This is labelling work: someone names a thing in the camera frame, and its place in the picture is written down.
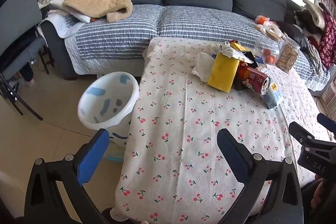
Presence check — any light blue drink carton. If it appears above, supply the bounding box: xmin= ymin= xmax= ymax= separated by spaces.
xmin=262 ymin=82 xmax=284 ymax=110

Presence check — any beige hat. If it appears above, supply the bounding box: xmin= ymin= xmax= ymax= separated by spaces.
xmin=302 ymin=0 xmax=326 ymax=29

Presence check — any grey striped quilt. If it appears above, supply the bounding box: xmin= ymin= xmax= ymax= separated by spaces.
xmin=38 ymin=4 xmax=331 ymax=90

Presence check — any grey padded chair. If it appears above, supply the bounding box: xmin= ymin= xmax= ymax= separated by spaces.
xmin=0 ymin=0 xmax=55 ymax=121

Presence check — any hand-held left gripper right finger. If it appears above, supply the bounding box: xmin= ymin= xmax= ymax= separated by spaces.
xmin=217 ymin=128 xmax=303 ymax=224

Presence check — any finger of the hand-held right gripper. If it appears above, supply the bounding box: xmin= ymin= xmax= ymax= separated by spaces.
xmin=317 ymin=113 xmax=336 ymax=133
xmin=289 ymin=122 xmax=315 ymax=147

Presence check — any red snack can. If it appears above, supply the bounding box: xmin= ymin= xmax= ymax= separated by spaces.
xmin=234 ymin=66 xmax=271 ymax=96

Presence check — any black white cloth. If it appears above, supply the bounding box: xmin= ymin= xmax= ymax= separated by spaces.
xmin=293 ymin=10 xmax=319 ymax=35

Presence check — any clear plastic storage box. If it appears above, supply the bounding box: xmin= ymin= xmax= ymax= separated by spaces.
xmin=105 ymin=147 xmax=126 ymax=163

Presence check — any grey patterned cloth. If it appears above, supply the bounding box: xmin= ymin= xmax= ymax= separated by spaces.
xmin=306 ymin=42 xmax=328 ymax=75

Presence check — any clear glass jar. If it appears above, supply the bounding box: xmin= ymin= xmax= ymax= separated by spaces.
xmin=254 ymin=35 xmax=285 ymax=65

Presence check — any yellow snack packet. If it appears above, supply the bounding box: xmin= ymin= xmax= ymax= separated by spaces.
xmin=207 ymin=53 xmax=240 ymax=93

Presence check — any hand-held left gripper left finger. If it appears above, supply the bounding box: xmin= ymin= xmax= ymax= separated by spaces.
xmin=24 ymin=128 xmax=110 ymax=224

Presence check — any white tissue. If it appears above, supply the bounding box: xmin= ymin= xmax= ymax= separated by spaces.
xmin=191 ymin=52 xmax=218 ymax=83

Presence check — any white plastic bin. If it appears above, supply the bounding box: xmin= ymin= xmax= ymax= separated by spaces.
xmin=77 ymin=72 xmax=139 ymax=147

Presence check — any dark red floral cloth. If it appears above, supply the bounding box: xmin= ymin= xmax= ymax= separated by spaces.
xmin=314 ymin=7 xmax=336 ymax=69

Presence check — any crumpled white paper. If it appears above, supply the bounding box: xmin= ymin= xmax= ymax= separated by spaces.
xmin=214 ymin=43 xmax=246 ymax=60

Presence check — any orange white plush toy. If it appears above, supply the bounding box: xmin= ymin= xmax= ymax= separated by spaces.
xmin=255 ymin=15 xmax=282 ymax=42

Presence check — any white folded cloth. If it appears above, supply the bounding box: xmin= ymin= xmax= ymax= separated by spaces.
xmin=49 ymin=0 xmax=91 ymax=24

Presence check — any clear jar of snacks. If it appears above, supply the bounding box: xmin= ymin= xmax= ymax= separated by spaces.
xmin=276 ymin=36 xmax=301 ymax=73

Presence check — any cherry print tablecloth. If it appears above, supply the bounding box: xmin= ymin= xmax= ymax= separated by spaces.
xmin=110 ymin=36 xmax=334 ymax=224

